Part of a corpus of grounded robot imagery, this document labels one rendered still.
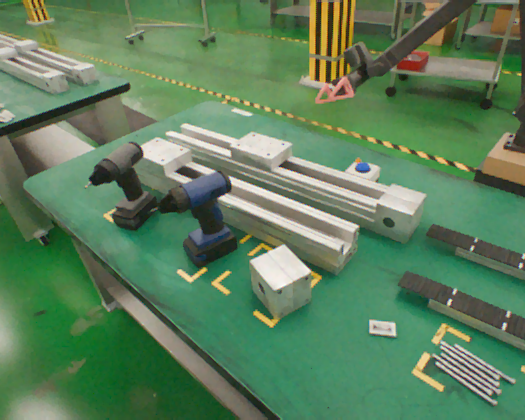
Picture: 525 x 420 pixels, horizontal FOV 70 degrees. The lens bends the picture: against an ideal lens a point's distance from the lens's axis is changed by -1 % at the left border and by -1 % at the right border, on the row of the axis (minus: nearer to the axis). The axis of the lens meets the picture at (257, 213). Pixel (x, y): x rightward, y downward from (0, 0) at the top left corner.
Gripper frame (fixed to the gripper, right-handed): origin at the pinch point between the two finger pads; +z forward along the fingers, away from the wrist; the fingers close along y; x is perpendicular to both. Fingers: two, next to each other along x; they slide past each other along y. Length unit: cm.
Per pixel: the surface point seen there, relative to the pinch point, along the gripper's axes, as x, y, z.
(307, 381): 31, 61, 60
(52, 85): -68, -120, 76
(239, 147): -2.9, 4.9, 35.0
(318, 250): 21, 42, 41
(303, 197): 17.0, 19.4, 29.9
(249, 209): 8, 26, 46
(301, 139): 10.6, -15.5, 7.6
